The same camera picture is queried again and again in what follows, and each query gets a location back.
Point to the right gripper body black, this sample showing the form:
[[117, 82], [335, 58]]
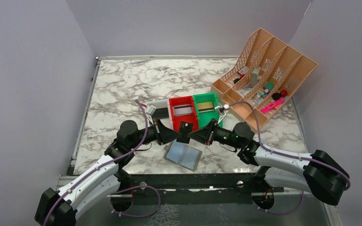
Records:
[[211, 133]]

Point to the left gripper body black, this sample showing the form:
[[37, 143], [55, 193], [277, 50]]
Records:
[[160, 132]]

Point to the white plastic bin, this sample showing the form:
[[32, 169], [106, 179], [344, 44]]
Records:
[[163, 103]]

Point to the grey card holder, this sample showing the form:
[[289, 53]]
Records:
[[183, 155]]

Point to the red plastic bin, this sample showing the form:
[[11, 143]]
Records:
[[192, 118]]

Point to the green plastic bin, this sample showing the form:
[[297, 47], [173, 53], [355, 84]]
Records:
[[204, 118]]

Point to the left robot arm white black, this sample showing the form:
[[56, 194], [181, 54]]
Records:
[[64, 206]]

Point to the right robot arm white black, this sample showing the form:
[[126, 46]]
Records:
[[317, 173]]

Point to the gold card with stripe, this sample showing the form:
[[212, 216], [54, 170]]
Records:
[[205, 107]]

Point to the silver card with stripe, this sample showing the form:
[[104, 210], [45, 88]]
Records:
[[182, 110]]

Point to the pink highlighter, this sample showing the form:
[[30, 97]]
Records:
[[272, 105]]

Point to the grey box in organizer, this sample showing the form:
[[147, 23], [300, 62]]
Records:
[[254, 76]]

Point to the red white small box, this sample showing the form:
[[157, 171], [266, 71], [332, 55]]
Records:
[[243, 71]]

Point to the green capped glue stick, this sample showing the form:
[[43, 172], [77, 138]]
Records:
[[266, 89]]

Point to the peach desk organizer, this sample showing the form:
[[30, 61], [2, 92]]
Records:
[[280, 64]]

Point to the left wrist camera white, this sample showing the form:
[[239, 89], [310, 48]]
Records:
[[150, 110]]

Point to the black mounting rail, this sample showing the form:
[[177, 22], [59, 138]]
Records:
[[184, 189]]

